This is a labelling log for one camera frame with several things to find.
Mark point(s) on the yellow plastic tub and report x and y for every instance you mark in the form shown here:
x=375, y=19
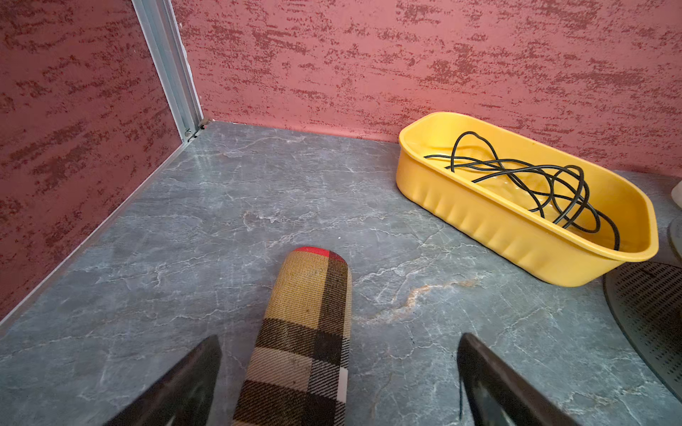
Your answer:
x=562, y=219

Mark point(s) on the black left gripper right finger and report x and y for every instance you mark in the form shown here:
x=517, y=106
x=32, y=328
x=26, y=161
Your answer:
x=497, y=394

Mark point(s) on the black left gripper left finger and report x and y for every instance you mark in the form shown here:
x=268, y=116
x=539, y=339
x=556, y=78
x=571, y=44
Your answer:
x=183, y=395

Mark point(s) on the plaid fabric glasses case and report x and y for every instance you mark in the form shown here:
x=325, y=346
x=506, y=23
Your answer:
x=298, y=372

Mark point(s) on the grey perforated cable spool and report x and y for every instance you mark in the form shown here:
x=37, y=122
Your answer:
x=645, y=300

